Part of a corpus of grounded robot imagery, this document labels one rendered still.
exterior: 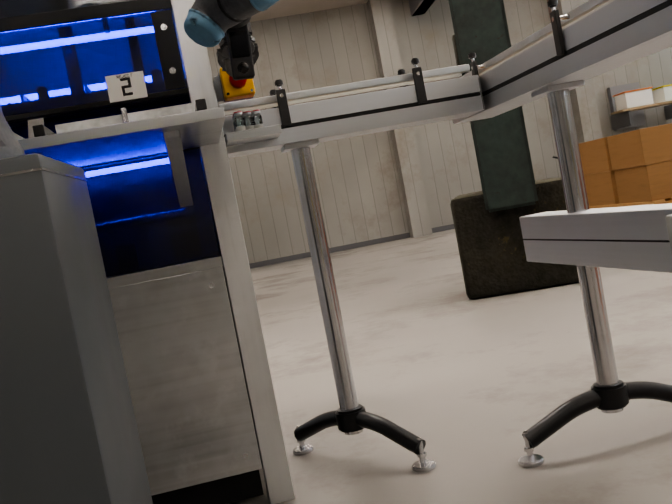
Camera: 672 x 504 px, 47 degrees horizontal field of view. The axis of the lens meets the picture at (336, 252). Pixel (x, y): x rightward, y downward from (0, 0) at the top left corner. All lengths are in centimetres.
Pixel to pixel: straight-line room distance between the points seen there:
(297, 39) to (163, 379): 1072
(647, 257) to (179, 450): 110
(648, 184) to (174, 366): 661
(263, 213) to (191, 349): 1021
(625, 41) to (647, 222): 34
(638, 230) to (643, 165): 642
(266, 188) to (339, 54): 235
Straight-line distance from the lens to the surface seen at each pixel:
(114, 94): 186
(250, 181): 1203
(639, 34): 149
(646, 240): 159
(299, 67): 1227
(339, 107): 199
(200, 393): 186
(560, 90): 187
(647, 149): 802
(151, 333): 184
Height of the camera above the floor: 66
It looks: 3 degrees down
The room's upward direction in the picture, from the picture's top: 11 degrees counter-clockwise
